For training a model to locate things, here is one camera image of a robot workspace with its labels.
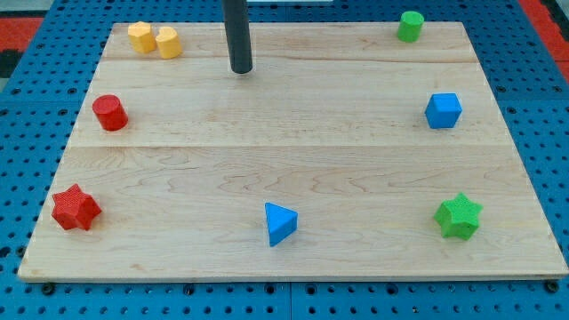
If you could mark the yellow hexagon block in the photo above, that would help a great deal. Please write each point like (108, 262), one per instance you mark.
(141, 37)

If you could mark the blue cube block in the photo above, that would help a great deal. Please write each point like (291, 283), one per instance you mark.
(443, 110)

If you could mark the green cylinder block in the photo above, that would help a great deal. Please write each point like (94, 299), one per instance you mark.
(410, 26)

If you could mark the light wooden board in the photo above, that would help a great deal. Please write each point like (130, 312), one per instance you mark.
(330, 123)

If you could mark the red cylinder block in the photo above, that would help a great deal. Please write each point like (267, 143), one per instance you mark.
(110, 112)

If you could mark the yellow heart block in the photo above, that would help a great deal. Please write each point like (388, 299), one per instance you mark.
(168, 43)

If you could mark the red star block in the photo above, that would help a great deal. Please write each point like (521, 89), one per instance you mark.
(73, 208)

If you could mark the green star block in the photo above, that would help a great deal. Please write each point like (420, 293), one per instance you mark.
(458, 217)

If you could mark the blue triangle block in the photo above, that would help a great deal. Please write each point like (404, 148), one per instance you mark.
(281, 223)

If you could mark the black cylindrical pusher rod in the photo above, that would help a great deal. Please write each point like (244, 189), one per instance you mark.
(236, 23)

